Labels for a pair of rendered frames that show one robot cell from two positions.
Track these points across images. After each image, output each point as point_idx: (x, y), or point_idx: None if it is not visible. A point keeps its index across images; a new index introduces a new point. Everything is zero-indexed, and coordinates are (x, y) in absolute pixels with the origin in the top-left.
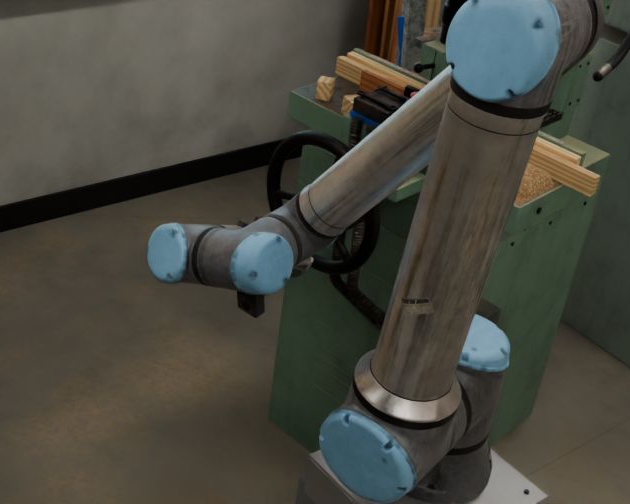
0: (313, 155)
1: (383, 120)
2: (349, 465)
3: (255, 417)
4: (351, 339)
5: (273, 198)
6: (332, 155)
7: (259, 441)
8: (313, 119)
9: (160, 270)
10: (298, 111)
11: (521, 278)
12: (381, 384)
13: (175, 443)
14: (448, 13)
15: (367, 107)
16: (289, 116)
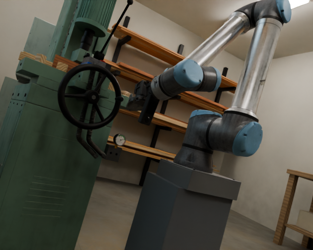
0: (39, 89)
1: (104, 66)
2: (251, 143)
3: None
4: (53, 177)
5: (63, 96)
6: (78, 81)
7: None
8: (41, 71)
9: (195, 79)
10: (31, 67)
11: None
12: (252, 111)
13: None
14: (88, 38)
15: (96, 60)
16: (23, 69)
